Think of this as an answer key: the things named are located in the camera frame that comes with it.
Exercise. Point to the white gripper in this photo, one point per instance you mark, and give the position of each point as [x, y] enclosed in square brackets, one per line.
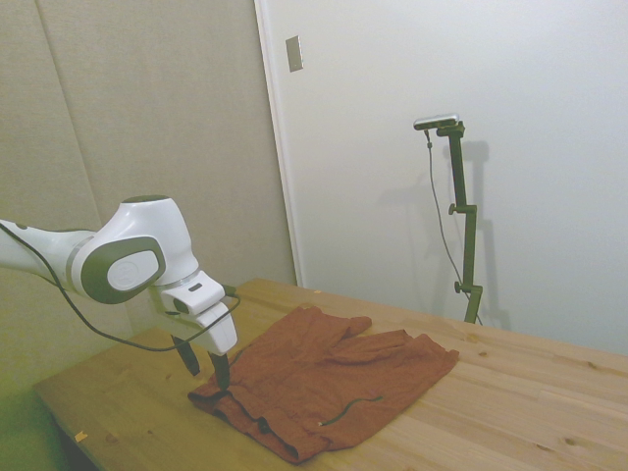
[221, 333]

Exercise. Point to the rust orange shorts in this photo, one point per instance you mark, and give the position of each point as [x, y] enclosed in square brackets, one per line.
[319, 373]

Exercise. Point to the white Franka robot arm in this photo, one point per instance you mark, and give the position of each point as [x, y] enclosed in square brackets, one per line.
[142, 230]

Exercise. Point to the black jointed camera stand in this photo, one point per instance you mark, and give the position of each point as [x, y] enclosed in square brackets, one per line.
[461, 181]

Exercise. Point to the grey wall plate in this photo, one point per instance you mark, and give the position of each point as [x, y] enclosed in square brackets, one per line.
[295, 54]

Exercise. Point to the silver camera on stand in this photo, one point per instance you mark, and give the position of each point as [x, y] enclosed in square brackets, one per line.
[436, 121]

